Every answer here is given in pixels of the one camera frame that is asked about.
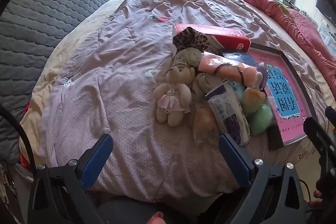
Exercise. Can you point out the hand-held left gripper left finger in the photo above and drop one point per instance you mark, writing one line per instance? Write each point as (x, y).
(95, 161)

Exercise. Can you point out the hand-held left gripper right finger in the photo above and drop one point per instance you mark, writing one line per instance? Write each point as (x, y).
(233, 161)

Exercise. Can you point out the cream teddy bear plush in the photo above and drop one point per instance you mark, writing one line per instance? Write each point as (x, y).
(172, 92)

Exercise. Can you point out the green striped cloth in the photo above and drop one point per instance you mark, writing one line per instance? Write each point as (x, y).
(283, 7)

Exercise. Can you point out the white drawer cabinet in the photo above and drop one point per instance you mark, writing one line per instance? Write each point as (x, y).
(328, 35)

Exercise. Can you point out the pink quilt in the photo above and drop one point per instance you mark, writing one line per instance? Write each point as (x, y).
(296, 24)

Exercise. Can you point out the pink book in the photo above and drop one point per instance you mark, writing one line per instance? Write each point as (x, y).
(286, 87)

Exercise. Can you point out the cream bed sheet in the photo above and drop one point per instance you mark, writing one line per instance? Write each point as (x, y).
(31, 108)

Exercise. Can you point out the dark shallow box tray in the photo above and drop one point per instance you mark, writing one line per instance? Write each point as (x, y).
(275, 140)

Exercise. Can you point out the black television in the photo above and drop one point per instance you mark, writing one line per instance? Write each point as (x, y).
(328, 8)

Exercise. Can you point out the yellow plush toy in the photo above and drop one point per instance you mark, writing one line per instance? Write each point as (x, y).
(252, 100)

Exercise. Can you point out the red tissue pack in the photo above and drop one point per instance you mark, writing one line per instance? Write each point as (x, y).
(225, 36)

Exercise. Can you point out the white plastic packet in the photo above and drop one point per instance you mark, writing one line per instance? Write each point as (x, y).
(227, 113)

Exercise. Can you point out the peach towel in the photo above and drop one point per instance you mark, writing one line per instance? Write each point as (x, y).
(223, 62)

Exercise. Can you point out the black hair band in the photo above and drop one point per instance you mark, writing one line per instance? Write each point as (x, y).
(217, 70)

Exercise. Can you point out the peach fluffy pompom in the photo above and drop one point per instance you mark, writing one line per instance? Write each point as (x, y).
(204, 121)

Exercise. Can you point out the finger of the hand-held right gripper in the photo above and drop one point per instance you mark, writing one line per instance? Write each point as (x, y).
(332, 115)
(317, 134)

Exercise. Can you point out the grey quilted headboard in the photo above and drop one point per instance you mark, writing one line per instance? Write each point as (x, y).
(52, 3)

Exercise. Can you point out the leopard print cloth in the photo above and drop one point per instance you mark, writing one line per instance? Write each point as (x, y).
(190, 39)

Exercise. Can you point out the lilac printed duvet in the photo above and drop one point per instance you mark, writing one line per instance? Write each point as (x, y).
(118, 69)

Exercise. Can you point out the person's right hand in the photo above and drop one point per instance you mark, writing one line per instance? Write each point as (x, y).
(317, 193)

